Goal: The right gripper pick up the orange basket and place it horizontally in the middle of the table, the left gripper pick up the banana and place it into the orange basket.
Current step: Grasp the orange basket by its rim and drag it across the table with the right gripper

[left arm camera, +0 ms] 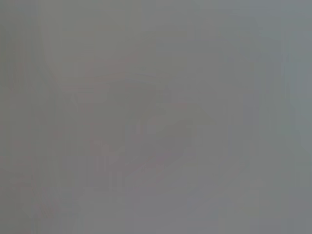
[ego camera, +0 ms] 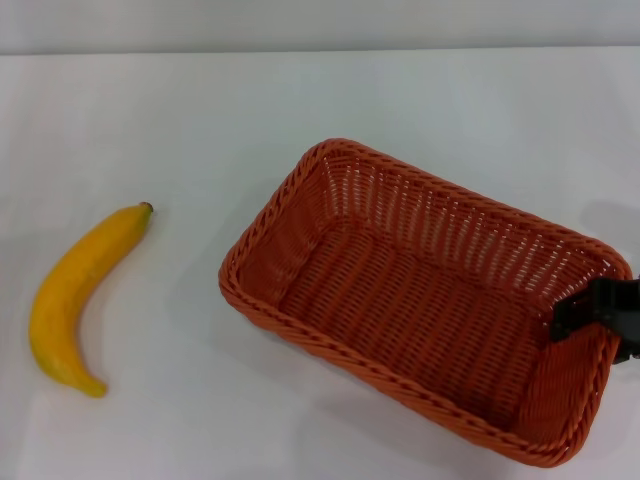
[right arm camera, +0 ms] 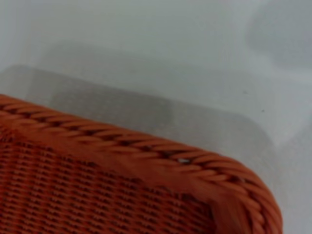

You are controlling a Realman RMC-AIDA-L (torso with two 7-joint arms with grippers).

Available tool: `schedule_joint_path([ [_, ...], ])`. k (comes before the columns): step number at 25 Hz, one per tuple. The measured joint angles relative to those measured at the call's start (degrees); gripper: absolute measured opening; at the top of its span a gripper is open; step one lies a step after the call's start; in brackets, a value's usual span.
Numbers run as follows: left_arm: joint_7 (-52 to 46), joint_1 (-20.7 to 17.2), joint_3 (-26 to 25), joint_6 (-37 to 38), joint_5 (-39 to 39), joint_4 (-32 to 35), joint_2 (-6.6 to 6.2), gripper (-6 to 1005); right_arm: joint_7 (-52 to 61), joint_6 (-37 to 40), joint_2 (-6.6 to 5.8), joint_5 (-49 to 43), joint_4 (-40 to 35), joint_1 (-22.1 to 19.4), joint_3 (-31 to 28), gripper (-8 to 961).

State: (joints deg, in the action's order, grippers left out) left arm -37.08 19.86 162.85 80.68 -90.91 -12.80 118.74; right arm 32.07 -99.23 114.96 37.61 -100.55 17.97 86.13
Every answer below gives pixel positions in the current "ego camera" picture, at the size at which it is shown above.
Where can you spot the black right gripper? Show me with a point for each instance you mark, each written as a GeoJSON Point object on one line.
{"type": "Point", "coordinates": [626, 310]}

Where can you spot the orange woven rectangular basket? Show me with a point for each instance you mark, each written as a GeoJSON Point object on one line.
{"type": "Point", "coordinates": [410, 310]}

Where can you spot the yellow banana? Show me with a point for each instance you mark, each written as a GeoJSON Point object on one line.
{"type": "Point", "coordinates": [65, 300]}

